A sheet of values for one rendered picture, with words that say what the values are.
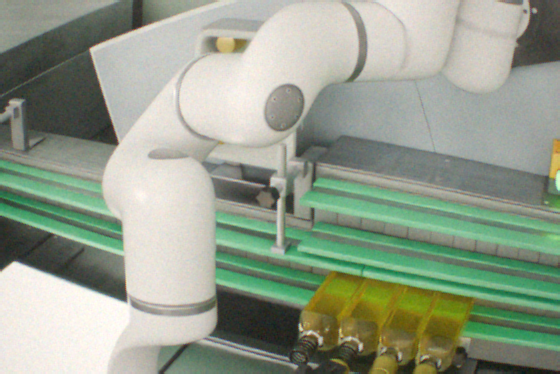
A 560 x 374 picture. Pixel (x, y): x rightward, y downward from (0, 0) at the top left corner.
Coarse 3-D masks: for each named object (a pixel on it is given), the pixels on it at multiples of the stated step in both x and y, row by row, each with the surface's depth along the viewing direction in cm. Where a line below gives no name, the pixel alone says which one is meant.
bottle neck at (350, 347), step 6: (342, 342) 100; (348, 342) 99; (354, 342) 99; (342, 348) 98; (348, 348) 98; (354, 348) 98; (360, 348) 99; (336, 354) 97; (342, 354) 96; (348, 354) 97; (354, 354) 97; (342, 360) 96; (348, 360) 96; (354, 360) 98
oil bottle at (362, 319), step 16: (368, 288) 108; (384, 288) 108; (400, 288) 110; (352, 304) 105; (368, 304) 105; (384, 304) 104; (352, 320) 101; (368, 320) 101; (384, 320) 103; (352, 336) 100; (368, 336) 99; (368, 352) 101
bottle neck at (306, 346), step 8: (304, 336) 101; (312, 336) 101; (296, 344) 100; (304, 344) 99; (312, 344) 100; (320, 344) 102; (296, 352) 98; (304, 352) 98; (312, 352) 99; (296, 360) 99; (304, 360) 99
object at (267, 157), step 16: (208, 32) 119; (224, 32) 118; (240, 32) 117; (256, 32) 116; (208, 48) 123; (240, 48) 126; (224, 144) 130; (288, 144) 121; (240, 160) 126; (256, 160) 125; (272, 160) 124
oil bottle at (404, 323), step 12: (408, 288) 108; (420, 288) 108; (396, 300) 106; (408, 300) 106; (420, 300) 106; (432, 300) 106; (396, 312) 103; (408, 312) 103; (420, 312) 103; (384, 324) 101; (396, 324) 100; (408, 324) 100; (420, 324) 100; (384, 336) 99; (396, 336) 98; (408, 336) 98; (396, 348) 98; (408, 348) 98; (408, 360) 99
